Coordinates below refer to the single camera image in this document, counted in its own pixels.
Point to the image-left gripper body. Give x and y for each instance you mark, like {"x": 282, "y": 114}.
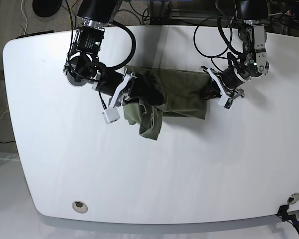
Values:
{"x": 116, "y": 89}

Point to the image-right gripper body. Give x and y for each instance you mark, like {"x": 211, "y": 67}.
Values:
{"x": 229, "y": 81}

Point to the olive green T-shirt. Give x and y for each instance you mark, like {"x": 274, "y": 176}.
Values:
{"x": 185, "y": 95}

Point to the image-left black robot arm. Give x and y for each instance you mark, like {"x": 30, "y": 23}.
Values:
{"x": 83, "y": 66}

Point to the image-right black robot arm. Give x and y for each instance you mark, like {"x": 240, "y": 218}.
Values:
{"x": 243, "y": 65}

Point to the black round stand base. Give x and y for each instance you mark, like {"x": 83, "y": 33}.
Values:
{"x": 46, "y": 8}

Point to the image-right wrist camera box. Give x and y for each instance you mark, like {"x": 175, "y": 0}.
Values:
{"x": 226, "y": 102}

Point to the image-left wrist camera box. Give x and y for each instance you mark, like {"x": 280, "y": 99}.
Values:
{"x": 110, "y": 115}

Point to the aluminium frame rail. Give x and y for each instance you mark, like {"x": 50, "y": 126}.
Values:
{"x": 188, "y": 12}

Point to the left table cable grommet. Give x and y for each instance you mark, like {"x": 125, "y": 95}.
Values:
{"x": 79, "y": 207}

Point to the table cable grommet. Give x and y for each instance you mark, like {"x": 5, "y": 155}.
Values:
{"x": 79, "y": 207}
{"x": 294, "y": 198}

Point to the right table cable grommet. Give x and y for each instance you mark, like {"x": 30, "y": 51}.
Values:
{"x": 294, "y": 198}

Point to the black clamp with cable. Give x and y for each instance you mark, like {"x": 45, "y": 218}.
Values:
{"x": 286, "y": 217}

